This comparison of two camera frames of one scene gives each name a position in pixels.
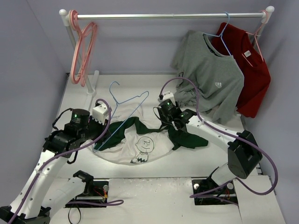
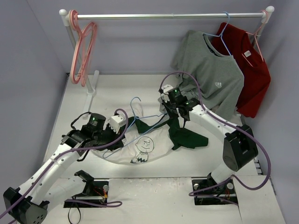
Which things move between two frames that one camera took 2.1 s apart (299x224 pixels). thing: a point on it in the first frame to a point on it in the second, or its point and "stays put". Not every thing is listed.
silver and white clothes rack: x=90 y=82 stays put
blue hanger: x=147 y=93 to x=134 y=118
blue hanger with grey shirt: x=222 y=33 stays put
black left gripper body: x=102 y=132 to x=108 y=134
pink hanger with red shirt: x=256 y=36 stays put
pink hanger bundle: x=88 y=32 stays put
